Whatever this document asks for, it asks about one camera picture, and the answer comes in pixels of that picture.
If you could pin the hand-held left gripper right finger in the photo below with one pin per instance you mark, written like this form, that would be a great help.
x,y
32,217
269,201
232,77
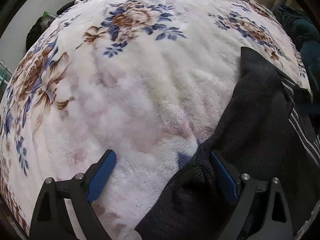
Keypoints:
x,y
225,177

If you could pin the floral fleece blanket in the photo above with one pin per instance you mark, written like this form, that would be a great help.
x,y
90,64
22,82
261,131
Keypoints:
x,y
150,85

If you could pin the black bag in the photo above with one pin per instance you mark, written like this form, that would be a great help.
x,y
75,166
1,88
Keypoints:
x,y
37,35

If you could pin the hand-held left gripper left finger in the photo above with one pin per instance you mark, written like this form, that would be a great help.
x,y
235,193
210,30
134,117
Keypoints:
x,y
103,172

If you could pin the small white cloth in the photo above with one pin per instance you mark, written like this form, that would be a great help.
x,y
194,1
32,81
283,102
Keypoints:
x,y
131,235

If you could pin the dark teal cloth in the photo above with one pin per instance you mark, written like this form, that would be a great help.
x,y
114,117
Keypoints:
x,y
300,27

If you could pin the dark striped garment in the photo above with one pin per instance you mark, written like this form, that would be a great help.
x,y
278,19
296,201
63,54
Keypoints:
x,y
298,127

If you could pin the black knitted garment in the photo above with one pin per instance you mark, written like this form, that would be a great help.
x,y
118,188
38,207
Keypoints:
x,y
255,120

